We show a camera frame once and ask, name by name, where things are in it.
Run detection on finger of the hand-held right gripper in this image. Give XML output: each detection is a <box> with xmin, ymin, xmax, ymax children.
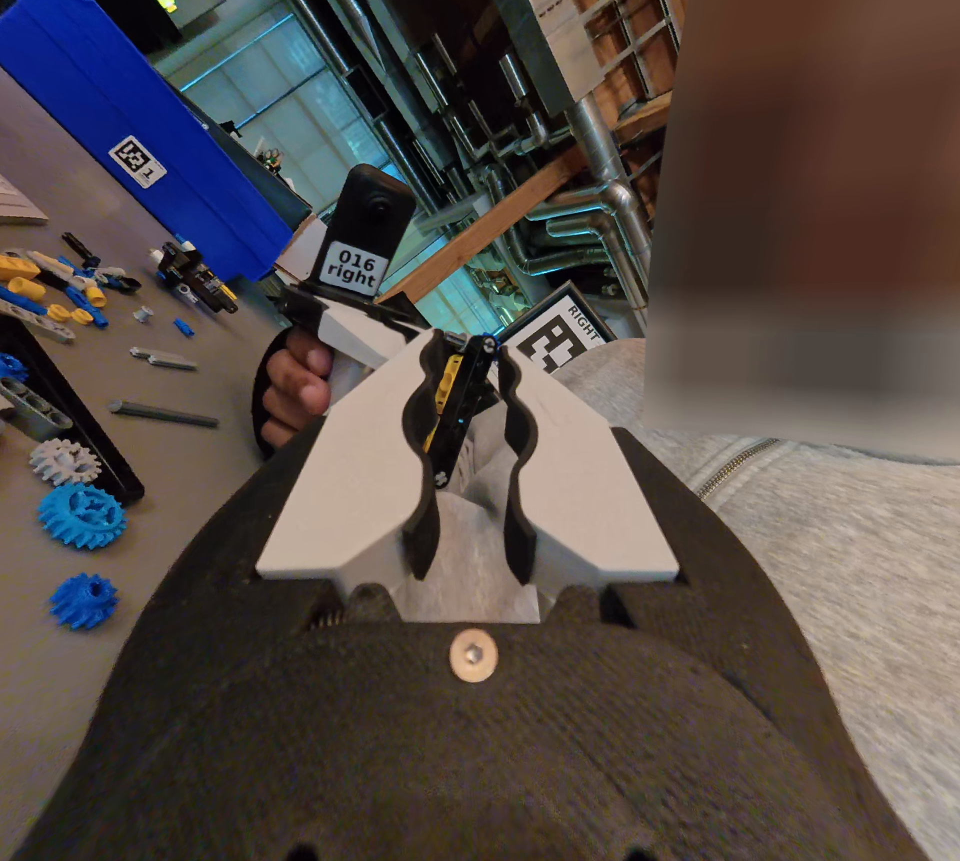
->
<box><xmin>316</xmin><ymin>306</ymin><xmax>412</xmax><ymax>373</ymax></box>

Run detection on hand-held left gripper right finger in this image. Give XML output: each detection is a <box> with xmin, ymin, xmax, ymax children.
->
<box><xmin>497</xmin><ymin>343</ymin><xmax>682</xmax><ymax>609</ymax></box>

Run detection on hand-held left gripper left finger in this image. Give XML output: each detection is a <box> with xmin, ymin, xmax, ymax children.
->
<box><xmin>255</xmin><ymin>328</ymin><xmax>445</xmax><ymax>605</ymax></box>

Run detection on black yellow lego beam assembly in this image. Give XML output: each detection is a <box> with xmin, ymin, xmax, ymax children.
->
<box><xmin>420</xmin><ymin>333</ymin><xmax>502</xmax><ymax>492</ymax></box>

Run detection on small black lego assembly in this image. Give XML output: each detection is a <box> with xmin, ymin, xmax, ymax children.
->
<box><xmin>148</xmin><ymin>240</ymin><xmax>241</xmax><ymax>316</ymax></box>

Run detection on pile of loose lego pieces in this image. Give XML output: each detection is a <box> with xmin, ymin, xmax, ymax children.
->
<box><xmin>0</xmin><ymin>229</ymin><xmax>224</xmax><ymax>635</ymax></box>

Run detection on lego instruction booklet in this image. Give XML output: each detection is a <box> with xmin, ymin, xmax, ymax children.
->
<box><xmin>0</xmin><ymin>173</ymin><xmax>51</xmax><ymax>227</ymax></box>

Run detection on person's right hand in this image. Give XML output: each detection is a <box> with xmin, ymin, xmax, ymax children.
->
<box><xmin>261</xmin><ymin>328</ymin><xmax>335</xmax><ymax>450</ymax></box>

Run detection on cardboard box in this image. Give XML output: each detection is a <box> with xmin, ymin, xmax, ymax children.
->
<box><xmin>274</xmin><ymin>212</ymin><xmax>333</xmax><ymax>282</ymax></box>

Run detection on cluttered office desk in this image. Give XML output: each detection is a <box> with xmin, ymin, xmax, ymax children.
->
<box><xmin>202</xmin><ymin>118</ymin><xmax>316</xmax><ymax>206</ymax></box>

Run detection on metal conduit pipes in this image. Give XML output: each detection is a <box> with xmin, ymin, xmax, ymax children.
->
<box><xmin>225</xmin><ymin>0</ymin><xmax>492</xmax><ymax>219</ymax></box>

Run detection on blue storage bin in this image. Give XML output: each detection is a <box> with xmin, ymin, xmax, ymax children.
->
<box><xmin>0</xmin><ymin>0</ymin><xmax>314</xmax><ymax>285</ymax></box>

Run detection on silver round duct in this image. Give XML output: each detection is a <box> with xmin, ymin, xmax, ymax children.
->
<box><xmin>523</xmin><ymin>94</ymin><xmax>655</xmax><ymax>331</ymax></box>

